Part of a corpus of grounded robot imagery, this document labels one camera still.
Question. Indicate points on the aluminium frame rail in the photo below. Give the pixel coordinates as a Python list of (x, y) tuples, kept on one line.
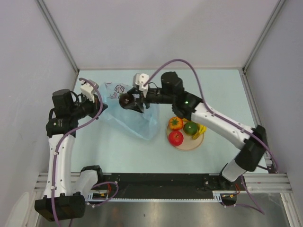
[(255, 183)]

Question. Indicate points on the orange red fake tomato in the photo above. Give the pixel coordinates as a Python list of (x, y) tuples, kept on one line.
[(175, 123)]

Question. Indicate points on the yellow fake banana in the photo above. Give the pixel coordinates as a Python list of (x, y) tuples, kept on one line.
[(201, 129)]

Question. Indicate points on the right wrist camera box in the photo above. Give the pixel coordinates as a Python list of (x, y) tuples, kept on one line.
[(139, 81)]

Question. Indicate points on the cream ceramic plate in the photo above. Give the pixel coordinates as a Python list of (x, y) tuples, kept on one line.
[(188, 143)]

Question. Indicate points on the dark purple fake fruit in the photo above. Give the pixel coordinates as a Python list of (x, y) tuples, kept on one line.
[(126, 99)]

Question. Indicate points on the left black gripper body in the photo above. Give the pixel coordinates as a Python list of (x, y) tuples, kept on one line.
[(91, 106)]

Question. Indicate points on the red fake apple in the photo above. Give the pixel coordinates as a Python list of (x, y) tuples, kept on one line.
[(175, 138)]

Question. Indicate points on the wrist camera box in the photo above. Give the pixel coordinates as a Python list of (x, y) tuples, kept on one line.
[(139, 81), (87, 90)]

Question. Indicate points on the dark green fake fruit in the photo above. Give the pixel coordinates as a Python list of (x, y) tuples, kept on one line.
[(190, 128)]

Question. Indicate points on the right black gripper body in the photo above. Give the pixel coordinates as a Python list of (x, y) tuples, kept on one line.
[(142, 99)]

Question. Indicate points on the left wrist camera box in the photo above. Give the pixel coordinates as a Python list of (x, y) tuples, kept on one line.
[(87, 90)]

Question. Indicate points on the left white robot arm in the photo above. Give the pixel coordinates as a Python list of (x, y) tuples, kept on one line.
[(61, 200)]

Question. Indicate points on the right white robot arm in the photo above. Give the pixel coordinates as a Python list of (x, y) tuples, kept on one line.
[(251, 142)]

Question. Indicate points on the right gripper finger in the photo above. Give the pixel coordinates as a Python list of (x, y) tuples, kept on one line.
[(134, 106), (134, 92)]

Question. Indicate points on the light blue printed plastic bag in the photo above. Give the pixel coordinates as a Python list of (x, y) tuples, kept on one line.
[(142, 125)]

